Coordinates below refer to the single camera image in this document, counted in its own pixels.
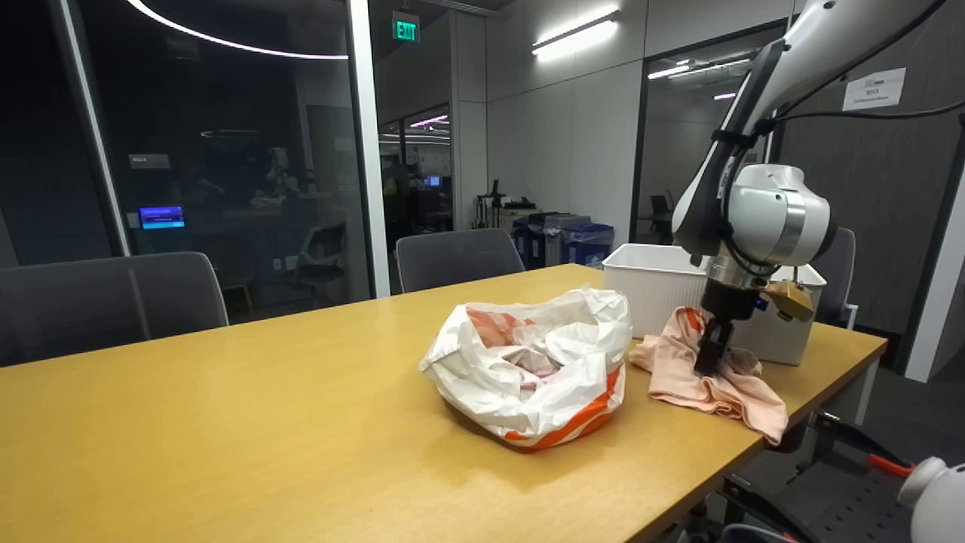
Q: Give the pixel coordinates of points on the white plastic basket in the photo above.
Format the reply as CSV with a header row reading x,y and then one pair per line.
x,y
654,287

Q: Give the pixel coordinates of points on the white rounded object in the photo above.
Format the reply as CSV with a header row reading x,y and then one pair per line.
x,y
938,501

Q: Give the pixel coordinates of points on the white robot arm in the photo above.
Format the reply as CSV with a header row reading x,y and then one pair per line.
x,y
779,211

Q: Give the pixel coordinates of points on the chair behind glass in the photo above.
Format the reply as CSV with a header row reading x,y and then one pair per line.
x,y
325,253

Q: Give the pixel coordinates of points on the white paper wall sign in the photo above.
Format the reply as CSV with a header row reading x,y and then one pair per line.
x,y
875,90

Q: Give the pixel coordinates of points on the wide grey office chair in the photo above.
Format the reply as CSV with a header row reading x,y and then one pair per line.
x,y
100,302

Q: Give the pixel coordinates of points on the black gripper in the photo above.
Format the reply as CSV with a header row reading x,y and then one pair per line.
x,y
727,302

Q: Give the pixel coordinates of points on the white glass partition post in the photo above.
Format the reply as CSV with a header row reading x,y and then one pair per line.
x,y
370,151

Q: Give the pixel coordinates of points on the green exit sign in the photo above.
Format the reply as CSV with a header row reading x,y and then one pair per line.
x,y
406,28

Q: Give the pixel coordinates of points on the blue lit monitor screen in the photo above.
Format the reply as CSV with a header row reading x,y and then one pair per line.
x,y
160,219

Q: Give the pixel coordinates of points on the tan wrist camera mount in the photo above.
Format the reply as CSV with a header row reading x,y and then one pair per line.
x,y
788,302

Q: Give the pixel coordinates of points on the blue bin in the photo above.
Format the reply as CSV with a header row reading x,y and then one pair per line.
x,y
592,246

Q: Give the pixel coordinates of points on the long ceiling light strip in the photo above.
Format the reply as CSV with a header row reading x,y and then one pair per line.
x,y
578,33

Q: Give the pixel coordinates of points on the dark bin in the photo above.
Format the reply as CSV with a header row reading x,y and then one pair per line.
x,y
537,238

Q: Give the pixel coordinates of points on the white orange plastic bag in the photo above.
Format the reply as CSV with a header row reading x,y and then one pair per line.
x,y
524,403

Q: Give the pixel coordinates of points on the slanted metal window post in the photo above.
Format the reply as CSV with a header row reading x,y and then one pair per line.
x,y
95,131

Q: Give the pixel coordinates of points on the peach shirt with orange print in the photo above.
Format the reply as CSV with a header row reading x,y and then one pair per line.
x,y
694,386

